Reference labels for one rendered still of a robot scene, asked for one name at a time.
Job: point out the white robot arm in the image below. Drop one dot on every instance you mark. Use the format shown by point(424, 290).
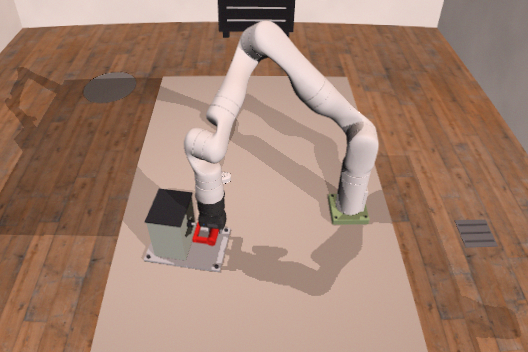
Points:
point(204, 149)

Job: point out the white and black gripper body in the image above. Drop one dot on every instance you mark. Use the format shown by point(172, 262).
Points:
point(211, 203)

